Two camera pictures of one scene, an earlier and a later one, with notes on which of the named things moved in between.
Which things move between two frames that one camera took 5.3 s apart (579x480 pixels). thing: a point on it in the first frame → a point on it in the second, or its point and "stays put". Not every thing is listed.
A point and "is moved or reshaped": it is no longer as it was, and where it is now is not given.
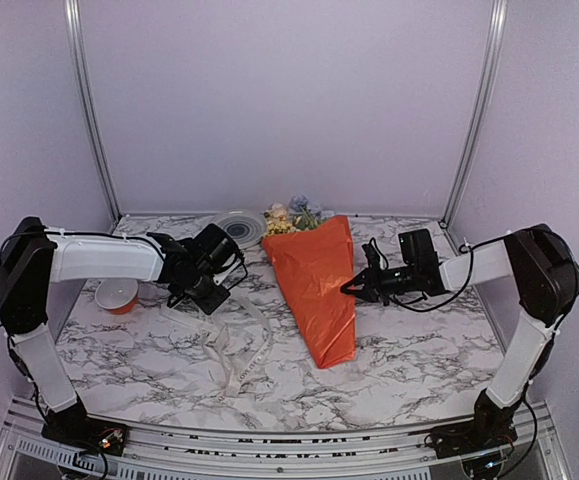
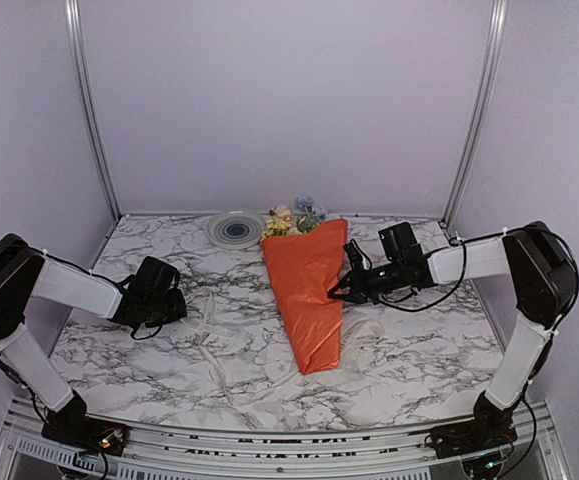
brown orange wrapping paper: x=311 y=265 is moved or reshaped
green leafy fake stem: x=305 y=221 is moved or reshaped
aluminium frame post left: x=75 y=27 stays put
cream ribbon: x=234 y=371 → x=278 y=383
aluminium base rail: x=25 y=451 stays put
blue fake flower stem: x=300 y=203 is moved or reshaped
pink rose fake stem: x=277 y=210 is moved or reshaped
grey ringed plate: x=245 y=226 stays put
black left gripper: x=210 y=304 → x=178 y=308
